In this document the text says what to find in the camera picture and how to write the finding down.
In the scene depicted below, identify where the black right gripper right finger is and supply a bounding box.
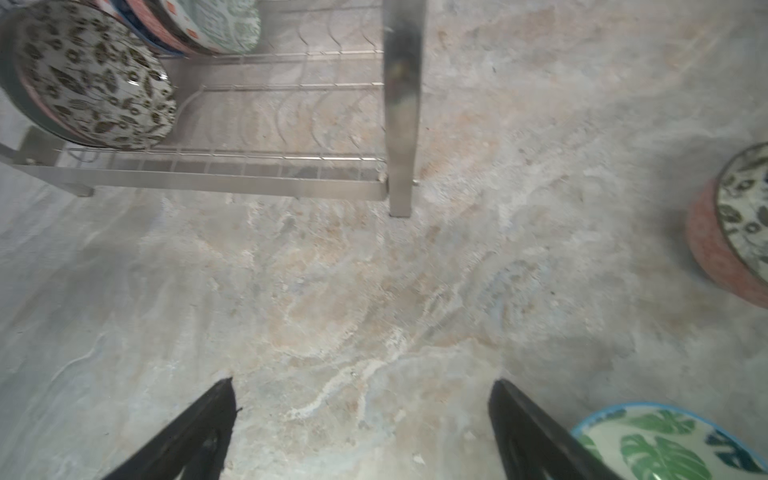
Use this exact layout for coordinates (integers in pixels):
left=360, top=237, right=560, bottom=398
left=488, top=379, right=620, bottom=480

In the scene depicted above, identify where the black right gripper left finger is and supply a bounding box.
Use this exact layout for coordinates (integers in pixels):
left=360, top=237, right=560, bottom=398
left=106, top=378, right=237, bottom=479

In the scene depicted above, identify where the green monstera leaf bowl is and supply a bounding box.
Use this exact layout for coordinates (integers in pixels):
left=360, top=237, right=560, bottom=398
left=571, top=402, right=767, bottom=480

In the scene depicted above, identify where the black leaf pattern pink bowl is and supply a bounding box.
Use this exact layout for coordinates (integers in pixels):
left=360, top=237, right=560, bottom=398
left=686, top=142, right=767, bottom=308

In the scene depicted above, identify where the green white patterned bowl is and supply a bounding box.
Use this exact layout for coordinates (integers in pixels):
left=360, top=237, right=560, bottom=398
left=160, top=0, right=261, bottom=54

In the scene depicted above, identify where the stainless steel dish rack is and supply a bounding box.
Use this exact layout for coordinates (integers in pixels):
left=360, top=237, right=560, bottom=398
left=1, top=1, right=427, bottom=218

